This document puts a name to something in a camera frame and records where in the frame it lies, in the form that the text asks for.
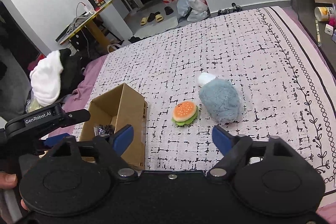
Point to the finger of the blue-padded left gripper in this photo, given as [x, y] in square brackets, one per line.
[54, 140]

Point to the hamburger plush toy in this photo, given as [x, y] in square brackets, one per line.
[185, 113]

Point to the blue-grey fluffy plush toy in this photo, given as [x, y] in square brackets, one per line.
[219, 97]

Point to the red snack container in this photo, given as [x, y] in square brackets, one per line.
[96, 4]

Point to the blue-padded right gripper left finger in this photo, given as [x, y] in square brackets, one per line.
[111, 147]

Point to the grey patterned blanket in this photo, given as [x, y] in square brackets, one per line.
[223, 82]

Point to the cardboard box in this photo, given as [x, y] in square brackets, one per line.
[119, 107]

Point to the round yellow-edged side table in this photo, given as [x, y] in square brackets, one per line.
[82, 21]

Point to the white floor mat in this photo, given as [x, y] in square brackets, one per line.
[156, 28]

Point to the white and black clothes pile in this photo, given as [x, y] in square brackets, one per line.
[56, 76]

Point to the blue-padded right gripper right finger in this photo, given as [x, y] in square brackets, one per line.
[234, 149]

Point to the white yellow jar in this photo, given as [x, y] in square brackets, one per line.
[324, 14]

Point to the person's left hand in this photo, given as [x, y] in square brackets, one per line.
[8, 182]

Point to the white plastic bags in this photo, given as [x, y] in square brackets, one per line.
[193, 10]

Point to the purple small box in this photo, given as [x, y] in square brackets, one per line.
[334, 36]

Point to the black slipper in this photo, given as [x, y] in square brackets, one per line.
[168, 10]

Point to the white charger plug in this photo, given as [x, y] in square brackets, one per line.
[329, 29]

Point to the yellow slipper pair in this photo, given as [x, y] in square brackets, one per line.
[157, 16]

